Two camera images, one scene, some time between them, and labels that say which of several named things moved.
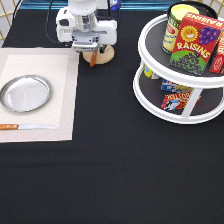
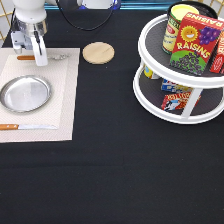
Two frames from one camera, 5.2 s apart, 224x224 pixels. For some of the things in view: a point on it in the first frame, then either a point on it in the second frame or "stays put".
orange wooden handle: x=93 y=59 -> x=32 y=57
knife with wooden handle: x=27 y=127 stays put
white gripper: x=65 y=28 -> x=21 y=40
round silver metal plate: x=25 y=93 stays put
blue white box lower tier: x=174 y=87 stays put
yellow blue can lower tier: x=148 y=72 stays put
